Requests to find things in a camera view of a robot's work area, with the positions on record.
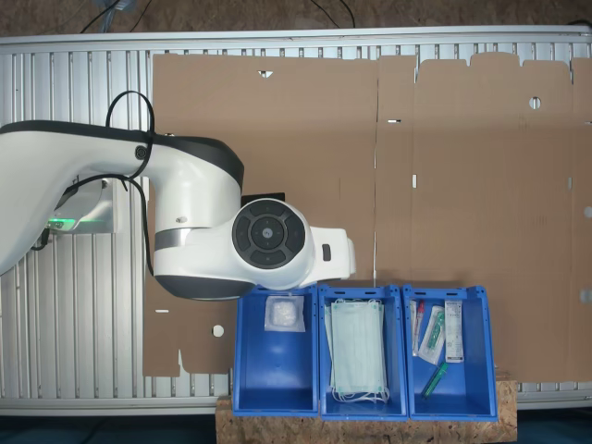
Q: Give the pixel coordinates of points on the cotton pads in clear bag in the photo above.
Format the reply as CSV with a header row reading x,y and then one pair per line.
x,y
284,314

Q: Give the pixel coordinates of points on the blue bin with cotton bag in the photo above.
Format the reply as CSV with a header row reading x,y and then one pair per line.
x,y
275,370

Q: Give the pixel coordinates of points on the brown cardboard sheet with holes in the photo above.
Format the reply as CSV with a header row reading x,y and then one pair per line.
x,y
314,139

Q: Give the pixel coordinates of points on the stack of pale face masks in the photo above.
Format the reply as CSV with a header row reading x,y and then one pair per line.
x,y
357,347

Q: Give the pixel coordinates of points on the red-capped tube in clear packet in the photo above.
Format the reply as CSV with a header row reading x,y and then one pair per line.
x,y
417,324

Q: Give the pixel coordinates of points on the blue bin with masks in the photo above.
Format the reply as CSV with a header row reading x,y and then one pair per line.
x,y
398,361

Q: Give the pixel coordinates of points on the green cannula in clear packet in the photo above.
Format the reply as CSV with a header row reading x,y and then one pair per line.
x,y
434,335

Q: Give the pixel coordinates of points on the brown cardboard sheet with flaps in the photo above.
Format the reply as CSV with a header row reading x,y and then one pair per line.
x,y
485,208

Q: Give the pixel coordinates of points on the long white printed packet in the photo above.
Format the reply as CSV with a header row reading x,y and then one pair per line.
x,y
454,333

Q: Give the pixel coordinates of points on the loose green capped needle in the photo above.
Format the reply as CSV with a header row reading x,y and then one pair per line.
x,y
435,381

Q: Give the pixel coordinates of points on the chipboard plank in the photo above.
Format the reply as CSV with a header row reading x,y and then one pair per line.
x,y
370,431

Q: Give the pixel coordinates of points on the blue bin with small packets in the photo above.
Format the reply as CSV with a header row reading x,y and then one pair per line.
x,y
472,379

